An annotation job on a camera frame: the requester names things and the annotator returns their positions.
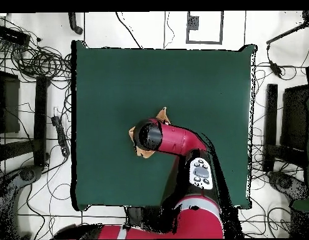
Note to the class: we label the yellow terry towel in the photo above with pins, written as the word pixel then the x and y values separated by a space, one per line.
pixel 162 116

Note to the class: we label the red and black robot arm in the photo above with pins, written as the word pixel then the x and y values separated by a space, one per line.
pixel 174 140

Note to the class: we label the dark green tablecloth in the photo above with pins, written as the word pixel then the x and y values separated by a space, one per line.
pixel 107 87

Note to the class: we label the long black power strip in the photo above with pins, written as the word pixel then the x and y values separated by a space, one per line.
pixel 60 135

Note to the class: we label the black stand bar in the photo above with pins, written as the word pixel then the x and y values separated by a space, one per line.
pixel 270 125
pixel 40 120

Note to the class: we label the small grey box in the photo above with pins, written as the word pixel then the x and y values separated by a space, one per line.
pixel 193 23

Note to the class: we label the grey caster foot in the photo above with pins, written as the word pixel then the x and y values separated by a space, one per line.
pixel 27 175
pixel 284 182

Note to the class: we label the black power adapter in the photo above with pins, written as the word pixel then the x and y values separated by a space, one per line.
pixel 275 68

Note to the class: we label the dark rectangular panel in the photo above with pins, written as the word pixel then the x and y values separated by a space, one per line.
pixel 294 117
pixel 9 105

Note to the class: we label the black pole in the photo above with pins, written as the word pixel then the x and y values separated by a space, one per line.
pixel 284 35

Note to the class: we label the black electronics box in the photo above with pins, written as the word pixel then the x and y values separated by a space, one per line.
pixel 13 36

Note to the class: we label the grey square frame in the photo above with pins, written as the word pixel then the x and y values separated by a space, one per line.
pixel 187 37

